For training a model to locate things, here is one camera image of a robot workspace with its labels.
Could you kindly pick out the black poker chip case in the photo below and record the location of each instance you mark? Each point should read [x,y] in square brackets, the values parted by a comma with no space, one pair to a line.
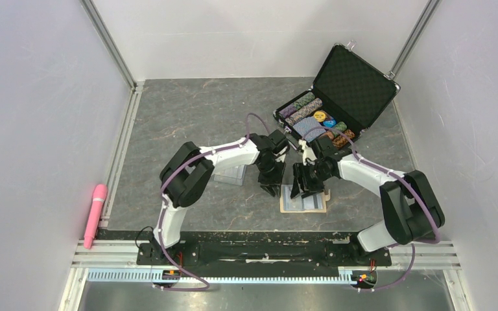
[352,91]

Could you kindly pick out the yellow dealer button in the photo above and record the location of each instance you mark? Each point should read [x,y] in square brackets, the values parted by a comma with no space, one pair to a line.
[320,116]

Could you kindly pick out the orange brown poker chip row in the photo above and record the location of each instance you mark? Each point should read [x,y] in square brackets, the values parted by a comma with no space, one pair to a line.
[339,140]

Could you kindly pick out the clear sleeve with credit cards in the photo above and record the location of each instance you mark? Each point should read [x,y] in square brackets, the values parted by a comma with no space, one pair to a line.
[232,176]

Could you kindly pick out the white toothed cable rail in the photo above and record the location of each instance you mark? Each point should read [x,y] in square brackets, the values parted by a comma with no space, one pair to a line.
[159,276]

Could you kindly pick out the purple green poker chip row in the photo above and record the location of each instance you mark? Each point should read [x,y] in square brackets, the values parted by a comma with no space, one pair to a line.
[297,105]

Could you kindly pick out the blue playing card deck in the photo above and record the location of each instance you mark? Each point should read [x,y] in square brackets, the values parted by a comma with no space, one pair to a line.
[309,128]

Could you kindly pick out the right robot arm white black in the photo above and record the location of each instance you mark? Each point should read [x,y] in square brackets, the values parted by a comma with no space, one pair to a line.
[411,212]

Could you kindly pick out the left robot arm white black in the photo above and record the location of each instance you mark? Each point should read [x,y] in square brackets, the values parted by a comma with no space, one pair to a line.
[186,176]

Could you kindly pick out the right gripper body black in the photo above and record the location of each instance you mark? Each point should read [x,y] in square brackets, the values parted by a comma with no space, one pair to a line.
[312,175]

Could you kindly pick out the blue round poker chip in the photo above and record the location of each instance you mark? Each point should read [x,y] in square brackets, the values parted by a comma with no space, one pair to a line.
[329,123]

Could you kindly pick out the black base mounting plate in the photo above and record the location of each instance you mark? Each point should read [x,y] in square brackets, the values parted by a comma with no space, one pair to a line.
[259,253]

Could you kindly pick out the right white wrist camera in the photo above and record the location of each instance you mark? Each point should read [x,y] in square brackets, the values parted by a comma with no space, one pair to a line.
[308,156]

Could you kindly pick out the green poker chip stack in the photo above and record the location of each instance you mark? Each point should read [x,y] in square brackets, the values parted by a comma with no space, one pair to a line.
[338,128]

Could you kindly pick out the pink brown poker chip row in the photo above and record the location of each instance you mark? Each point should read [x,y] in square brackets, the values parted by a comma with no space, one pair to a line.
[304,112]

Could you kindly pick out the pink cylindrical object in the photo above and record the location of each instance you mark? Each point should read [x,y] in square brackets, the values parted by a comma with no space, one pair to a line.
[98,198]

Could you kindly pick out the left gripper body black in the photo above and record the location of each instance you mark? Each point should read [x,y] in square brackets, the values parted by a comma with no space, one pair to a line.
[271,174]

